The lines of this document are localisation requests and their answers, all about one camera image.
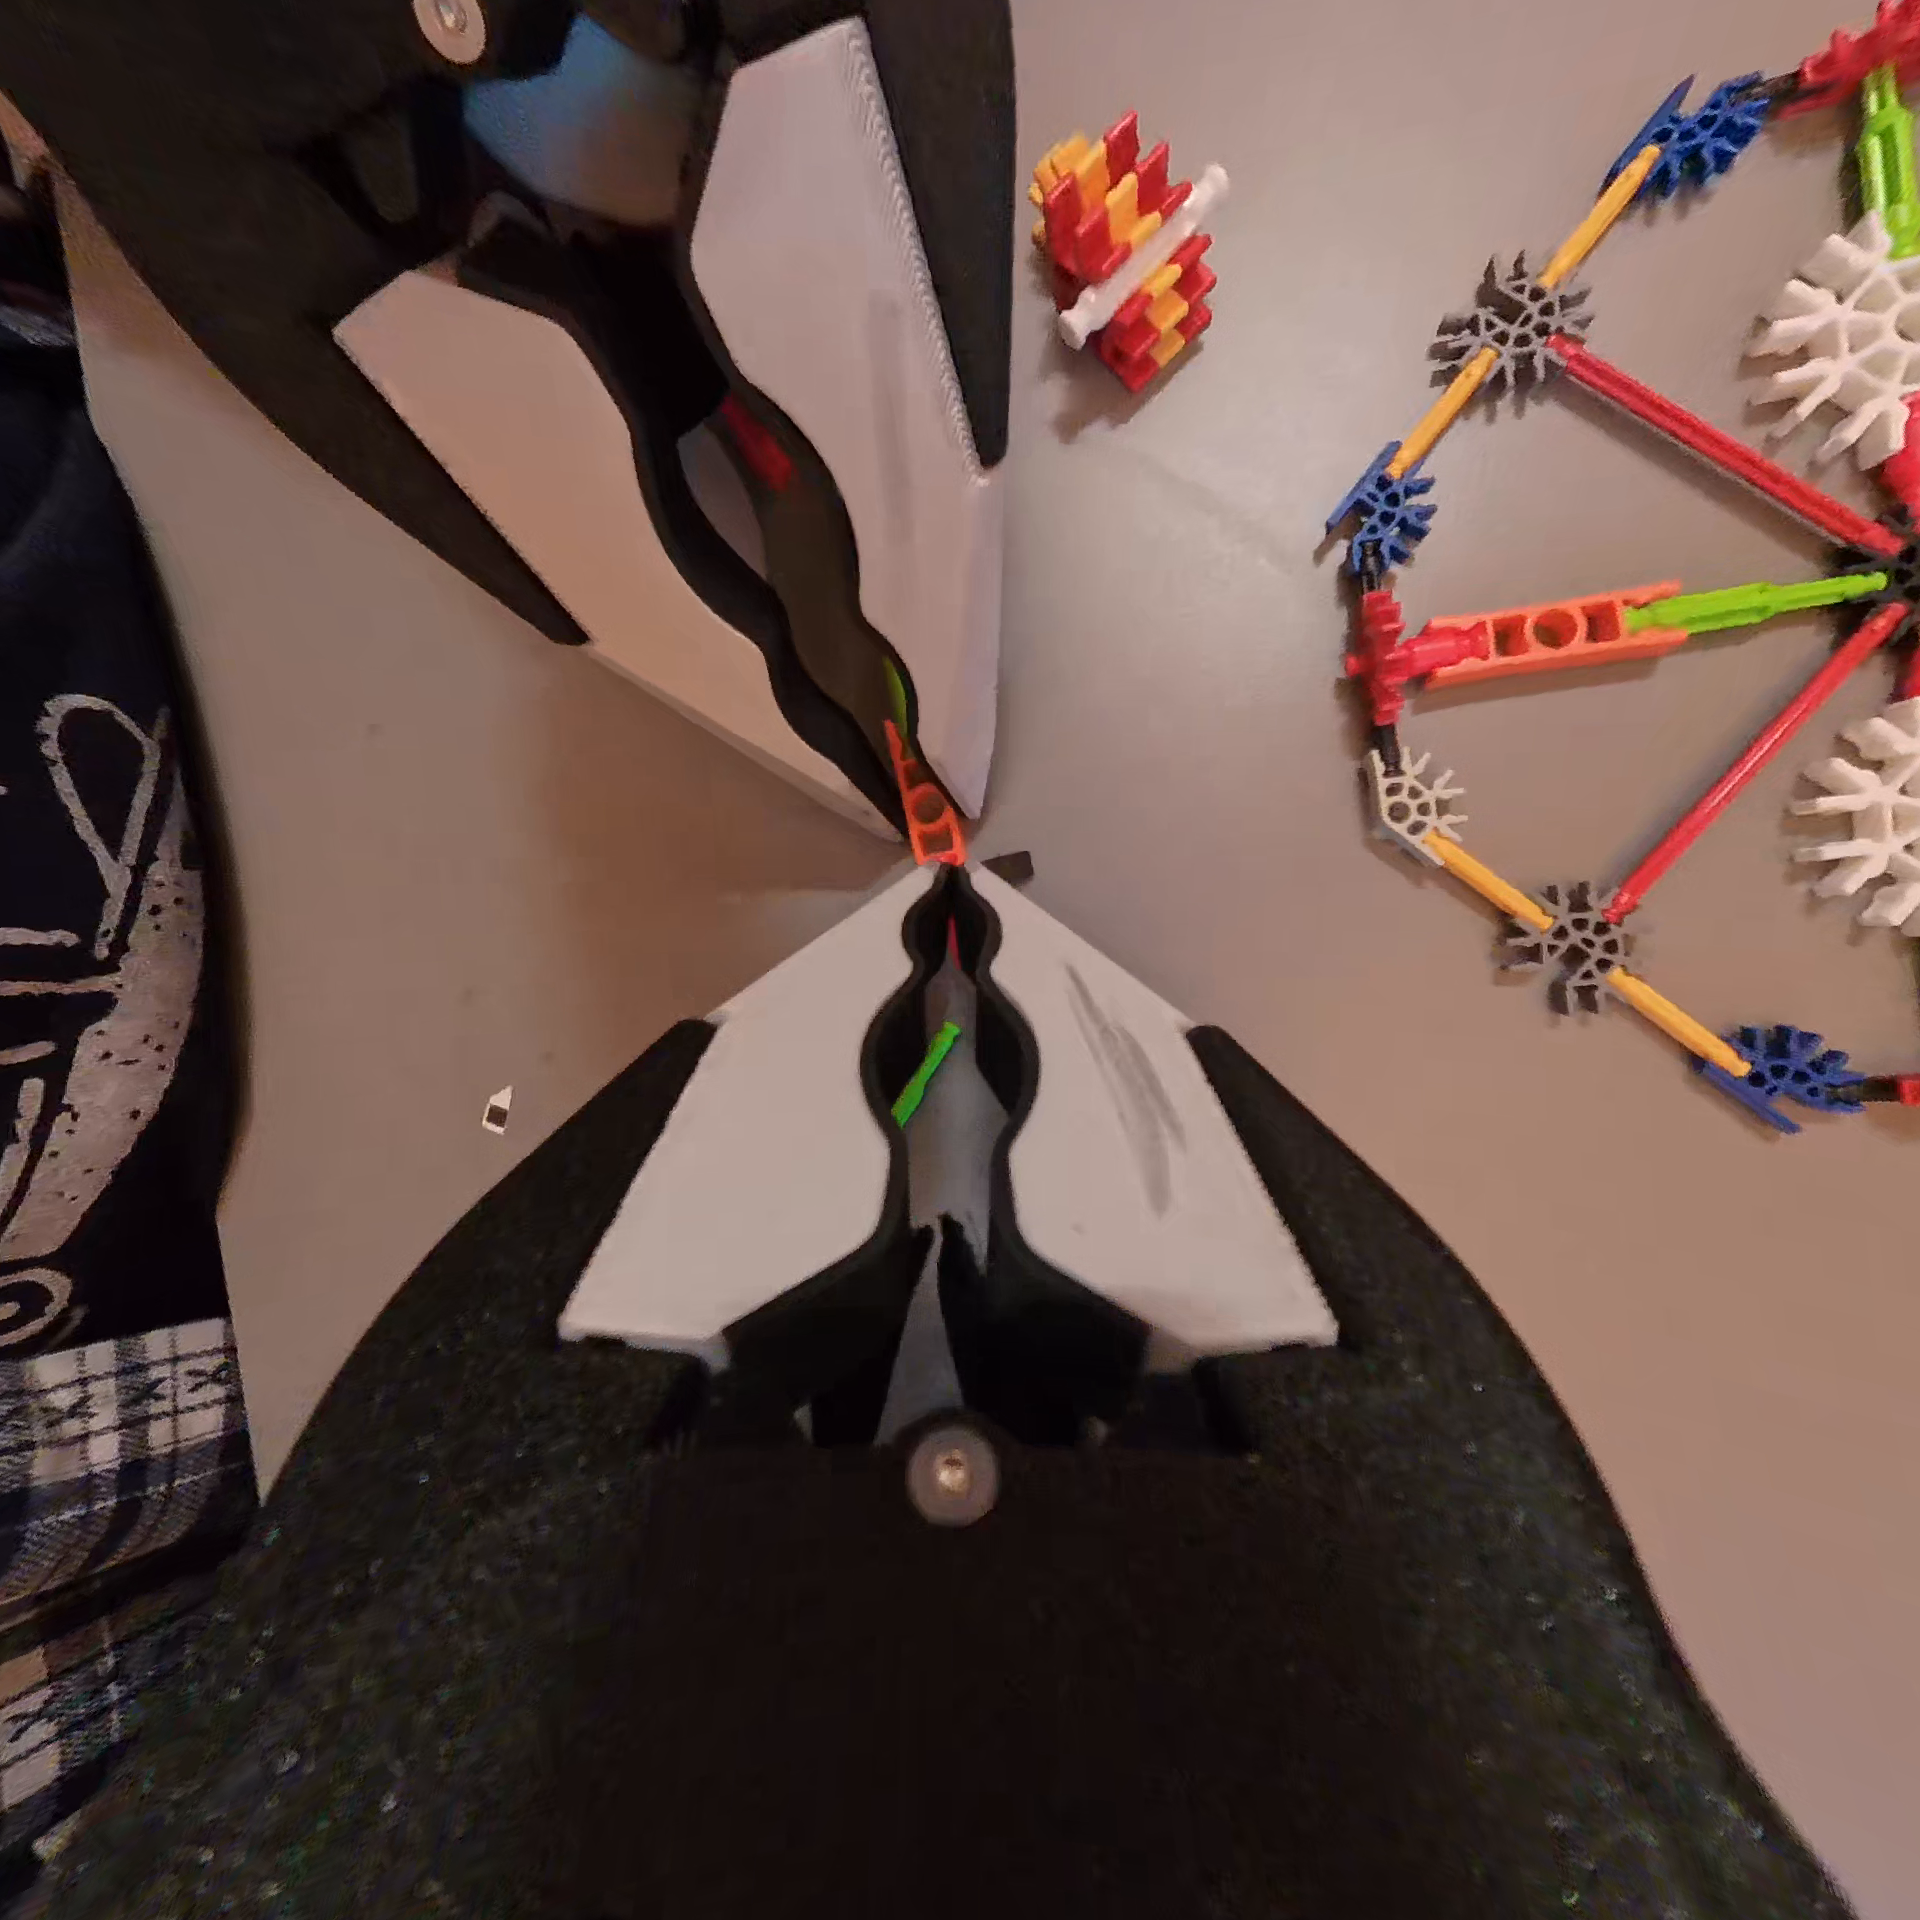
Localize colourful toy wheel construction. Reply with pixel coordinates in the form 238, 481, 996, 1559
1323, 0, 1920, 1137

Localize orange connector with green rod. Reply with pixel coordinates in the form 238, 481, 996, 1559
879, 656, 971, 868

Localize red yellow toy block assembly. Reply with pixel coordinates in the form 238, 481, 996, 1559
1027, 111, 1235, 396

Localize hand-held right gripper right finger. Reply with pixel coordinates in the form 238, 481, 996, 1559
961, 852, 1339, 1375

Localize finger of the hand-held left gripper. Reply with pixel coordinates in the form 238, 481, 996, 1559
687, 16, 1011, 826
334, 267, 909, 845

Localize short green toy rod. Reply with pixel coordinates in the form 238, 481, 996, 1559
890, 1019, 964, 1129

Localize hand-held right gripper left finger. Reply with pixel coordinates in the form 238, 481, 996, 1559
558, 866, 958, 1355

